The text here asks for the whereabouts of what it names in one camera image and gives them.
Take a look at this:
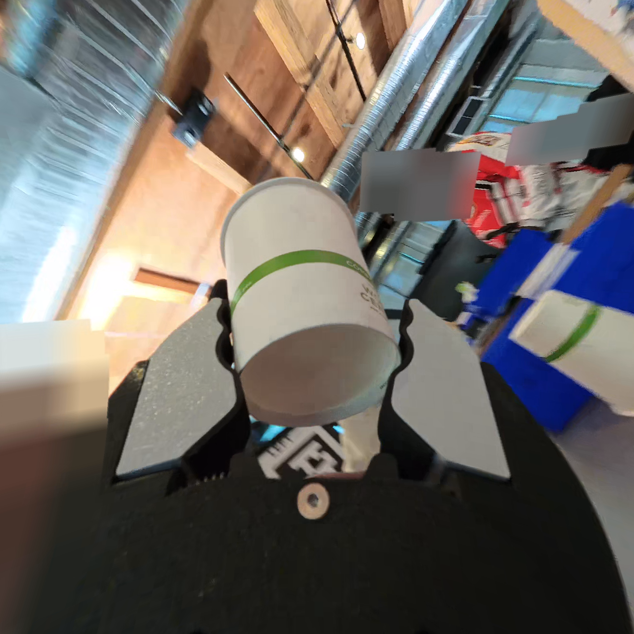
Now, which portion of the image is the blue plastic bin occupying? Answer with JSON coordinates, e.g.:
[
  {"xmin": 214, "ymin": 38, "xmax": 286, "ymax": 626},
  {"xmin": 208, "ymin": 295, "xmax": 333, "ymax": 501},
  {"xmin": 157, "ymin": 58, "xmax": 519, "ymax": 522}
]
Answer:
[{"xmin": 458, "ymin": 202, "xmax": 634, "ymax": 433}]

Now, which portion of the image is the red and white bag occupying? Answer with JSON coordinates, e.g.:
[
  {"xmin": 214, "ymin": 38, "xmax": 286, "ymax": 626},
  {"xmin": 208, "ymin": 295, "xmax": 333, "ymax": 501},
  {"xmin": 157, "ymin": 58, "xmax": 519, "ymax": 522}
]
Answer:
[{"xmin": 446, "ymin": 131, "xmax": 612, "ymax": 249}]

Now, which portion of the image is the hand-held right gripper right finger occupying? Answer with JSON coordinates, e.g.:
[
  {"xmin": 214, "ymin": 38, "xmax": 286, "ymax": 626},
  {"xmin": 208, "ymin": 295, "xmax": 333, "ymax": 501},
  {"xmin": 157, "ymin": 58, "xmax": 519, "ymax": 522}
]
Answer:
[{"xmin": 377, "ymin": 297, "xmax": 512, "ymax": 496}]

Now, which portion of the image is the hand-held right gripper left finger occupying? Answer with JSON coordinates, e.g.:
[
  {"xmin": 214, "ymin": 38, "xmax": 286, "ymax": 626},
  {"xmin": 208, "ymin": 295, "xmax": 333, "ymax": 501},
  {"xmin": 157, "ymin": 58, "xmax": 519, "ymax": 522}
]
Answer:
[{"xmin": 113, "ymin": 280, "xmax": 253, "ymax": 488}]

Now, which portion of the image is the black ceiling speaker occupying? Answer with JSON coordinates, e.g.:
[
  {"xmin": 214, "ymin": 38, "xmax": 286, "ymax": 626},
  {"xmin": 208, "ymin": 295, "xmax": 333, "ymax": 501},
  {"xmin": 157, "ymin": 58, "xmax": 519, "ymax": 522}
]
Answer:
[{"xmin": 170, "ymin": 88, "xmax": 217, "ymax": 148}]

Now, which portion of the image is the silver ventilation duct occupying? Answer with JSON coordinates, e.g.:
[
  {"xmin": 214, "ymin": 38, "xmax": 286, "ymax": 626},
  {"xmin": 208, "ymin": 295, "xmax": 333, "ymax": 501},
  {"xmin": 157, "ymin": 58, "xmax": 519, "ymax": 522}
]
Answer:
[
  {"xmin": 391, "ymin": 0, "xmax": 543, "ymax": 154},
  {"xmin": 319, "ymin": 0, "xmax": 476, "ymax": 199}
]

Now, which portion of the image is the black ceiling track rail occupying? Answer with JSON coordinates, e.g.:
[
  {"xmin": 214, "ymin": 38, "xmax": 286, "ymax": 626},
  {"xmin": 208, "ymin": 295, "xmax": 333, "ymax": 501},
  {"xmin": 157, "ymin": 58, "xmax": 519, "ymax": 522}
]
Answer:
[{"xmin": 224, "ymin": 72, "xmax": 315, "ymax": 181}]

